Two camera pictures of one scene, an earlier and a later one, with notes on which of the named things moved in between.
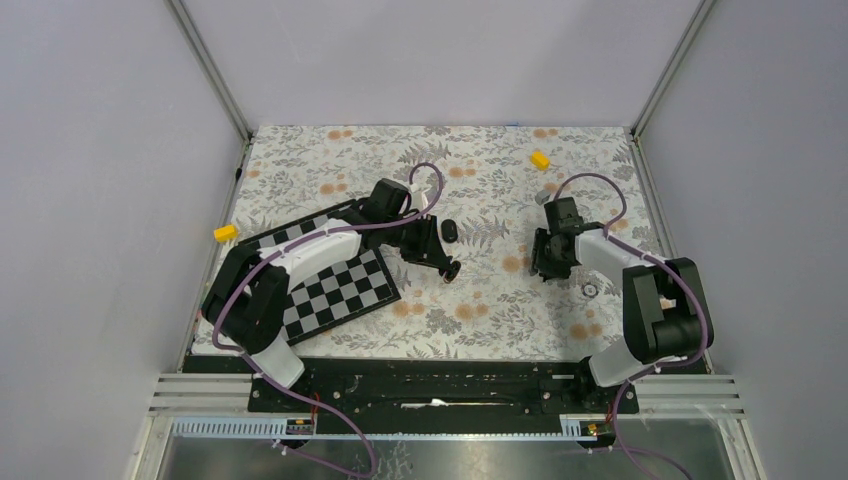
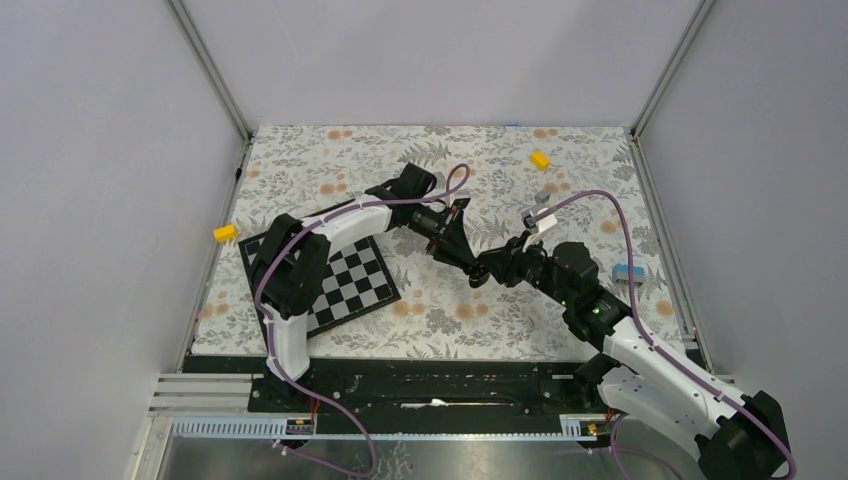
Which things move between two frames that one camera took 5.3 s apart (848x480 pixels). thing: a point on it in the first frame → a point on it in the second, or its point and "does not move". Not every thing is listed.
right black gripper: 538,262 → 505,263
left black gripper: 428,246 → 452,243
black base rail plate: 445,388 does not move
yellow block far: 539,160 does not move
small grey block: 542,196 does not move
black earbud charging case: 452,273 → 476,279
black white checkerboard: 333,291 does not move
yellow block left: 226,233 does not move
